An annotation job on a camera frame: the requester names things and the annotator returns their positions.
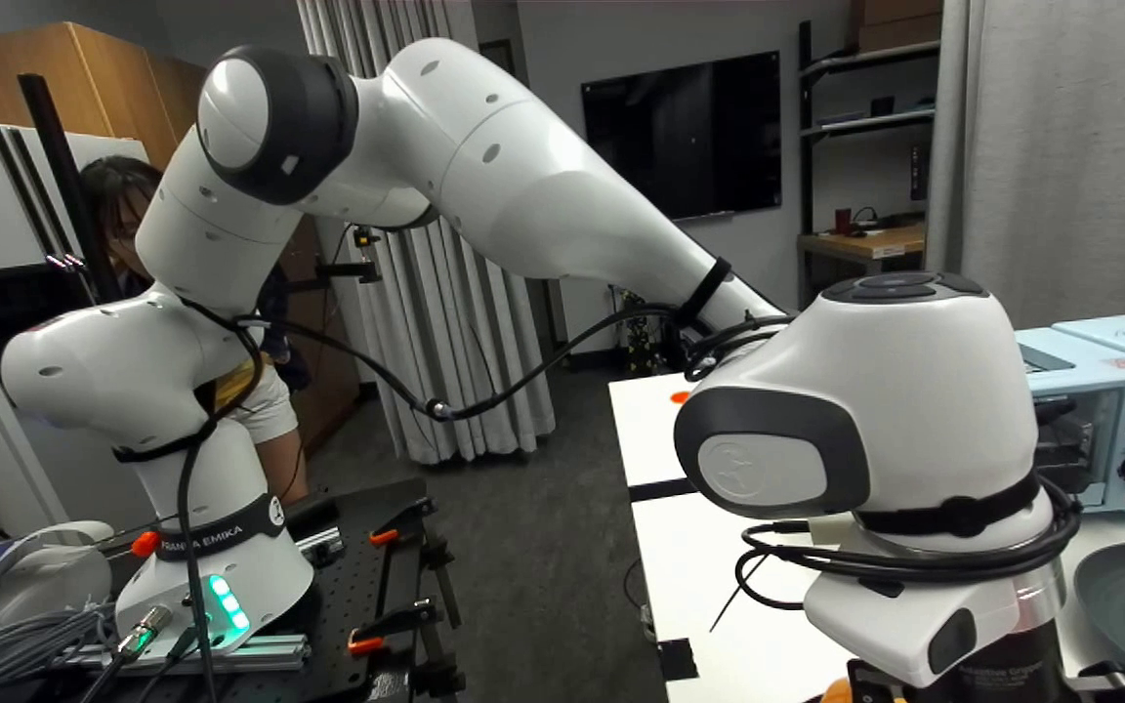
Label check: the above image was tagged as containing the black grey floor machine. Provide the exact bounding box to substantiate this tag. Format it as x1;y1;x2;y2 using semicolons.
611;291;690;378

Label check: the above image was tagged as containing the light blue toaster oven appliance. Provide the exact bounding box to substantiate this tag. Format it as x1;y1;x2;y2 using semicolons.
1007;307;1125;524

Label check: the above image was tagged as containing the orange handled tool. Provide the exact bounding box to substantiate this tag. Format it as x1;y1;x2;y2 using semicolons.
105;524;164;564

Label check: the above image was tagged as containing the black shelf unit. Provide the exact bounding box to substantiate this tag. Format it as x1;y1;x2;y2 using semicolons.
793;14;944;307

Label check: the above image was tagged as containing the grey cable bundle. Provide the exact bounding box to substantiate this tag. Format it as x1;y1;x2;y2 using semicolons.
0;602;116;697

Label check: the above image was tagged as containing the black camera on stand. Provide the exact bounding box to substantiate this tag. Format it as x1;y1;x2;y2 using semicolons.
319;217;382;286

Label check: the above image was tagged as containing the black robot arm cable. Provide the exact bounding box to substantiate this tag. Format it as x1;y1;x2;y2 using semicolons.
169;296;1089;688

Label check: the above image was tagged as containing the black slanted pole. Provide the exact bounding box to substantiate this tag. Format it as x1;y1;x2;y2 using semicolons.
17;71;116;307

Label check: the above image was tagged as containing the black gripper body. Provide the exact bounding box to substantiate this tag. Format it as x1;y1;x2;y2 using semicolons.
928;619;1069;703

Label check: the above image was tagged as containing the wooden side table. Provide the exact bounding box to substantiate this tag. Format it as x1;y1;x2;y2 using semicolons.
797;217;928;282

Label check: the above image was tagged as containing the person with dark hair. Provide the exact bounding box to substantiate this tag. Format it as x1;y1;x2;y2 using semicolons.
73;152;319;506

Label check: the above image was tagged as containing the white pleated curtain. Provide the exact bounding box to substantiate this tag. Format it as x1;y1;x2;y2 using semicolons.
293;0;559;468

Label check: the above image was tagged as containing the white rounded device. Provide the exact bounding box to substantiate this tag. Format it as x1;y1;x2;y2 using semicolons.
0;518;116;627

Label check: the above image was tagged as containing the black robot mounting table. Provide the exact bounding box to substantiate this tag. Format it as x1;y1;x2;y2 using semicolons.
0;471;478;703

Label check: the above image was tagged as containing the black wall screen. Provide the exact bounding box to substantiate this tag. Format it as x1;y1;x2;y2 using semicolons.
577;48;790;226

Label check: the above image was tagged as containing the black table edge bracket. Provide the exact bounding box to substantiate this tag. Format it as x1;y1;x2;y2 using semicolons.
655;635;703;683
625;477;699;505

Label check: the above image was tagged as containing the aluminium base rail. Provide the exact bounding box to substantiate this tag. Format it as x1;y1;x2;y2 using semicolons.
59;627;311;675

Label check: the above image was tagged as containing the brown cardboard box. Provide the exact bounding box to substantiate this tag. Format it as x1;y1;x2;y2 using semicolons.
849;0;944;54

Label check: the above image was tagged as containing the wooden cabinet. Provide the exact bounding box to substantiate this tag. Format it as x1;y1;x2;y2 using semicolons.
0;14;365;460

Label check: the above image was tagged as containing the black clamp orange tip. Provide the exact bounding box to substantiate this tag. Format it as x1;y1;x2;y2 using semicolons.
365;494;466;627
342;593;467;703

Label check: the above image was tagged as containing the grey fabric curtain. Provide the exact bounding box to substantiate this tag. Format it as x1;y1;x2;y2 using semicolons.
926;0;1125;327

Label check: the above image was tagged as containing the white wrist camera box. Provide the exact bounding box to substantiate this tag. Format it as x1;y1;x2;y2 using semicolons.
802;564;1061;689

